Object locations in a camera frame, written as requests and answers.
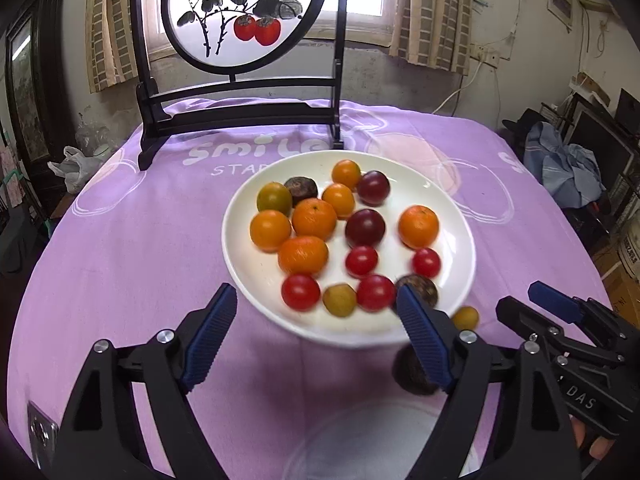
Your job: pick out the white round plate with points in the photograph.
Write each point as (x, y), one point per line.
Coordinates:
(250, 270)

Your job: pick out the brown passion fruit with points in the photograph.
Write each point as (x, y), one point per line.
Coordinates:
(301, 188)
(422, 287)
(407, 372)

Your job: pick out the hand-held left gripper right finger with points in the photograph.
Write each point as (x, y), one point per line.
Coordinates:
(425, 335)

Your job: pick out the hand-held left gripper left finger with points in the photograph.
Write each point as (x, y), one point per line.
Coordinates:
(210, 340)

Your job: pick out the black framed panel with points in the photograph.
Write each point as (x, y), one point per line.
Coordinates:
(605, 140)

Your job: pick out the dark wooden cabinet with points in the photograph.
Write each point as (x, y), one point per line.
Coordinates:
(30, 85)

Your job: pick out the small orange kumquat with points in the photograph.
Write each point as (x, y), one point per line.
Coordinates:
(346, 173)
(338, 200)

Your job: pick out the white plastic bag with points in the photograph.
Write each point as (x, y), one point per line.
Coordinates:
(75, 167)

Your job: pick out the large dark red plum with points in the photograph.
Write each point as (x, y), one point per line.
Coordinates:
(365, 227)

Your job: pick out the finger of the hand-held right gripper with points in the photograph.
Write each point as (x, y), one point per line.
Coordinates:
(552, 300)
(520, 316)

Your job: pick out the person's right hand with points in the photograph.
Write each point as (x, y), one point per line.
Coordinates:
(597, 447)

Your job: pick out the purple printed tablecloth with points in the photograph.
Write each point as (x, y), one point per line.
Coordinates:
(125, 260)

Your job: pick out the beige checked curtain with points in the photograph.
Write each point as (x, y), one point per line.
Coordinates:
(110, 25)
(432, 10)

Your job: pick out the small dark red plum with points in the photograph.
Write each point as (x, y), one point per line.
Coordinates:
(373, 187)

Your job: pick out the white wall power strip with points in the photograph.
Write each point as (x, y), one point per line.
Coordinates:
(487, 56)

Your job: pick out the brown cardboard box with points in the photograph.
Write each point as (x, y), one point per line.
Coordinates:
(625, 290)

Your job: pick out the blue cloth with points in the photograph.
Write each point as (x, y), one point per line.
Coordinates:
(565, 165)

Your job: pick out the grey metal plate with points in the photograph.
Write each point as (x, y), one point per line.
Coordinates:
(42, 432)

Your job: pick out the small yellow fruit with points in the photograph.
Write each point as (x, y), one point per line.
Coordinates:
(465, 318)
(339, 300)

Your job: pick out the white framed wall picture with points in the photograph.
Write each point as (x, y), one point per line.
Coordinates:
(561, 2)

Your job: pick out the orange tangerine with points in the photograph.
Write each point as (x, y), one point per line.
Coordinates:
(419, 226)
(303, 255)
(314, 218)

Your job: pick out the smooth orange fruit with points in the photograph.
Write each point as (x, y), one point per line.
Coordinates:
(270, 230)

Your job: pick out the red cherry tomato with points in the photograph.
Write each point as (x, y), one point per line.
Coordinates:
(300, 291)
(375, 292)
(361, 261)
(426, 262)

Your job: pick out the yellow-green tangerine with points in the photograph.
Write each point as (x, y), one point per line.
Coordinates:
(274, 198)

